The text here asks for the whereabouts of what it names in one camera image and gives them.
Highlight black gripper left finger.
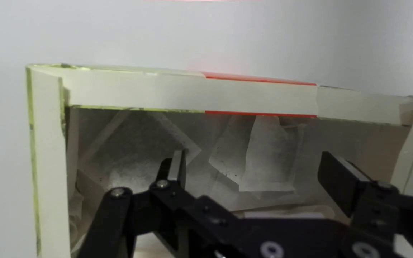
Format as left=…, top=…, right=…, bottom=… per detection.
left=78, top=149, right=246, bottom=258

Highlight tea bags inside box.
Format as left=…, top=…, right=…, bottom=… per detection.
left=77, top=112, right=408, bottom=221

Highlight green tea bag box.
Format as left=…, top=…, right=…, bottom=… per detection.
left=26, top=65, right=413, bottom=258

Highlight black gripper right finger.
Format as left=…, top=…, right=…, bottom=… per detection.
left=318, top=151, right=413, bottom=258

